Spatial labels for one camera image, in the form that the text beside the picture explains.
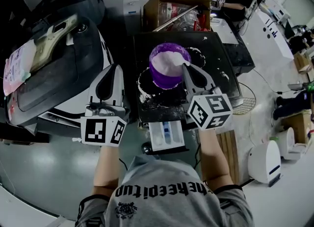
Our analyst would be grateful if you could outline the black bulky appliance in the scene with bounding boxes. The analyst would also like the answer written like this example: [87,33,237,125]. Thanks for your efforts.
[24,0,106,26]

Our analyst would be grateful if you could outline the person's grey T-shirt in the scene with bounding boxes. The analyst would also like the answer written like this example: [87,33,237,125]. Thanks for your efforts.
[75,155,255,227]

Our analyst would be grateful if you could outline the white long cabinet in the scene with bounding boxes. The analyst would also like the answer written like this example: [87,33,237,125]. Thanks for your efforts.
[255,4,295,61]

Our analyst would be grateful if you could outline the purple plastic bucket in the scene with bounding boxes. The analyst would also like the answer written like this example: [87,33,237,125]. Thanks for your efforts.
[148,42,192,90]

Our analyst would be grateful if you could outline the wooden slat board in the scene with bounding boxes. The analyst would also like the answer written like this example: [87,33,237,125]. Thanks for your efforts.
[215,128,243,185]

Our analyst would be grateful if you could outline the beige flat tool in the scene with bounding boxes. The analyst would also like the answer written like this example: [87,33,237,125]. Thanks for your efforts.
[31,16,79,73]

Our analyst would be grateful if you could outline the large open cardboard box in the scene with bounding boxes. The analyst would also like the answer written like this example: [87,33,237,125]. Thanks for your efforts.
[142,0,212,33]

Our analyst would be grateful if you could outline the white tray with blue tubes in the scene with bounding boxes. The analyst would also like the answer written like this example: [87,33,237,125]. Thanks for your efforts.
[148,120,186,152]

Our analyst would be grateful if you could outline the white rounded appliance blue stripe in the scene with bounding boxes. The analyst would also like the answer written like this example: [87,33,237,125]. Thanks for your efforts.
[247,139,283,188]

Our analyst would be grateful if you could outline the white box-shaped dispenser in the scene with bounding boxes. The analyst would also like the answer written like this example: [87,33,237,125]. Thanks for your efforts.
[122,0,142,34]

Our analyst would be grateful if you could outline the gold wire basket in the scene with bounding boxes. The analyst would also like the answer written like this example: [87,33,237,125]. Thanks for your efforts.
[231,81,257,117]

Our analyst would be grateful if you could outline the black work table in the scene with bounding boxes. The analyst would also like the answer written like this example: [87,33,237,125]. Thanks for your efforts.
[132,31,244,155]

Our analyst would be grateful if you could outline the person's right forearm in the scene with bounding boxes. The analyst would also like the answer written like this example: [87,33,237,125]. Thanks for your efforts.
[197,128,234,193]

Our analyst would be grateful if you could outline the dark low shelf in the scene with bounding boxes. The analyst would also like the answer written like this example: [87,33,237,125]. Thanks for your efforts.
[0,122,50,146]

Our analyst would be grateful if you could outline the person's left forearm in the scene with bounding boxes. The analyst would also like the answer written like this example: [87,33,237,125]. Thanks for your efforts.
[92,144,123,197]

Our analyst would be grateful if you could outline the black low cabinet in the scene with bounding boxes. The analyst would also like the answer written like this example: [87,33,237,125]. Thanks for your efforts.
[210,17,256,75]

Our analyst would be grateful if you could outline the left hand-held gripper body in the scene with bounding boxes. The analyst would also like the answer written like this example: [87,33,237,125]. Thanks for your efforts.
[80,102,131,148]

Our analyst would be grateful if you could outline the metal pole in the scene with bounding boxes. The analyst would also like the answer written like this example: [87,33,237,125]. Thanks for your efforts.
[153,5,199,32]

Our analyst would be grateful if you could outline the white powder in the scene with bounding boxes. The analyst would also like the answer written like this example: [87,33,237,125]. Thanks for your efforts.
[151,50,191,77]

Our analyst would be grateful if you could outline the black floor cable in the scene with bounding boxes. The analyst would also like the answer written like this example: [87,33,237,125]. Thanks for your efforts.
[252,68,291,94]

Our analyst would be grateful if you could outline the white open-lid appliance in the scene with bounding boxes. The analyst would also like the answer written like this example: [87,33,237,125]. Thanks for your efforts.
[275,126,310,161]

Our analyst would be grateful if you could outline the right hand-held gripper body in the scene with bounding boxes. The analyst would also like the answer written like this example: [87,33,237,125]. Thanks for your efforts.
[184,85,234,131]

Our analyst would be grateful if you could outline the red plastic item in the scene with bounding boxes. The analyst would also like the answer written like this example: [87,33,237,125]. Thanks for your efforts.
[192,12,208,31]

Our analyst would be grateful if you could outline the black and white appliance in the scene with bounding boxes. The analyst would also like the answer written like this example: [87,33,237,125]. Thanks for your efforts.
[4,16,129,136]

